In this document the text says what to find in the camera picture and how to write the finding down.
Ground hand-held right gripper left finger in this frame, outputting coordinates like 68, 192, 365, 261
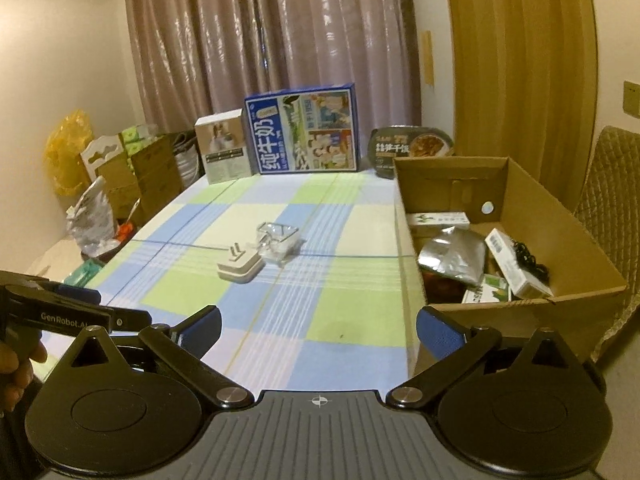
60, 305, 253, 411

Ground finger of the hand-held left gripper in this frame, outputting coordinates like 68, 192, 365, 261
0, 270, 104, 307
110, 307, 154, 332

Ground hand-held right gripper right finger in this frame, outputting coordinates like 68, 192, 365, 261
386, 305, 586, 409

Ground white ointment box blue print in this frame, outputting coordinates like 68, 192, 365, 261
462, 274, 512, 304

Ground white charger plug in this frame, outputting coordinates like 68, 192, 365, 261
216, 242, 264, 285

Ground silver foil pouch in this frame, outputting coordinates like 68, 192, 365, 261
418, 226, 489, 287

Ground long white tablet box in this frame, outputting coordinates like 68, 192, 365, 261
484, 227, 554, 299

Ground green and white spray box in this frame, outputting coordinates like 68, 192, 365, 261
406, 211, 472, 234

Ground clear plastic packaging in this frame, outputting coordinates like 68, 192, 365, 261
256, 220, 301, 264

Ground black cable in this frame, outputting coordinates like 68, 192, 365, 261
510, 241, 551, 281

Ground large cardboard box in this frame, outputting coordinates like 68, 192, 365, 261
392, 156, 629, 361

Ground checked cloth desktop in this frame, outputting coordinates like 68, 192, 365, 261
37, 167, 426, 393

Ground person's left hand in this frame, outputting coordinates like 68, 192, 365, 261
0, 342, 49, 412

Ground green packet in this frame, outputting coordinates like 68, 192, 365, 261
64, 262, 107, 289

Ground white plastic bag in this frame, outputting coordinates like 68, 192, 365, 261
66, 176, 122, 261

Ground yellow plastic bag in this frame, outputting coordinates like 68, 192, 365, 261
44, 112, 97, 197

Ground brown cardboard carton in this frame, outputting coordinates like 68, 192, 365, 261
132, 135, 184, 211

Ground green tissue packs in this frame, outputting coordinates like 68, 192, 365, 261
120, 124, 159, 171

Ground beige product box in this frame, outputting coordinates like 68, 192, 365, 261
194, 109, 251, 185

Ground black instant food bowl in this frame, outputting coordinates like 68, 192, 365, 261
368, 124, 456, 181

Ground blue milk carton box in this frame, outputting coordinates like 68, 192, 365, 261
244, 83, 360, 175

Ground quilted chair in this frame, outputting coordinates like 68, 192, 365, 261
572, 126, 640, 356

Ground wooden wardrobe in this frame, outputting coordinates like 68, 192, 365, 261
442, 0, 599, 211

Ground pink curtain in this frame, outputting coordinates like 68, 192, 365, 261
122, 0, 417, 136

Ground yellow wall strip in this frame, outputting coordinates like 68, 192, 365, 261
422, 30, 434, 87

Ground wall switch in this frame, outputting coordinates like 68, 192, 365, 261
622, 80, 640, 119

